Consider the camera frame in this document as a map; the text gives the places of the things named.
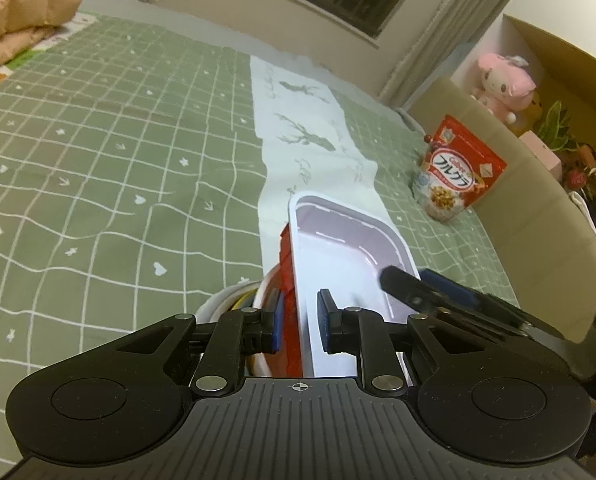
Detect red rectangular tray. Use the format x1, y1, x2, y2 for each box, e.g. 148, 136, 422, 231
278, 191, 422, 378

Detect pink plush toy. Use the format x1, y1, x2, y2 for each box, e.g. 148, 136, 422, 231
470, 52, 536, 123

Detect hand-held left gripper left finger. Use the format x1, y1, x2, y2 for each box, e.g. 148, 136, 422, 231
114, 290, 287, 396

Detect white deer-print cloth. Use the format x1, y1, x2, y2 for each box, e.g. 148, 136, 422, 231
249, 55, 415, 377

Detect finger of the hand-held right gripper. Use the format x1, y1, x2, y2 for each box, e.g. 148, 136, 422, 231
420, 268, 565, 337
379, 265, 526, 347

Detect green checked bedsheet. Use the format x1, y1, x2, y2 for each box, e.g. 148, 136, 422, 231
0, 0, 521, 396

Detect stainless steel bowl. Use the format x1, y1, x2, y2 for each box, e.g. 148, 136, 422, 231
197, 280, 259, 326

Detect beige padded headboard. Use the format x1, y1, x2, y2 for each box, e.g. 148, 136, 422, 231
407, 76, 596, 351

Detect beige curtain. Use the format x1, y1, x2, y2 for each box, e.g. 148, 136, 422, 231
378, 0, 539, 107

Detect peach comforter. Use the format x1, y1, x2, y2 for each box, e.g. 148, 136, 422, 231
0, 0, 84, 81

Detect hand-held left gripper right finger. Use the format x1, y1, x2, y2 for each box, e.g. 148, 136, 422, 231
317, 288, 485, 396

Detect yellow plush toy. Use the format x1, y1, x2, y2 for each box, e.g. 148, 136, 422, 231
515, 92, 547, 137

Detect potted plant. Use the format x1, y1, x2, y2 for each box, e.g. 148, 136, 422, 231
535, 100, 596, 197

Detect cardboard box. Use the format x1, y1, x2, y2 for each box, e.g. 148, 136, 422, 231
502, 12, 596, 128

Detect red cereal bag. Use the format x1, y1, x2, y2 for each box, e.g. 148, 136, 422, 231
410, 115, 508, 222

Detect white plastic bowl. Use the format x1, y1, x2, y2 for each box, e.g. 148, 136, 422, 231
254, 262, 285, 377

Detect pink box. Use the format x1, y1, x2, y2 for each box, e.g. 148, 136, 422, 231
520, 131, 562, 181

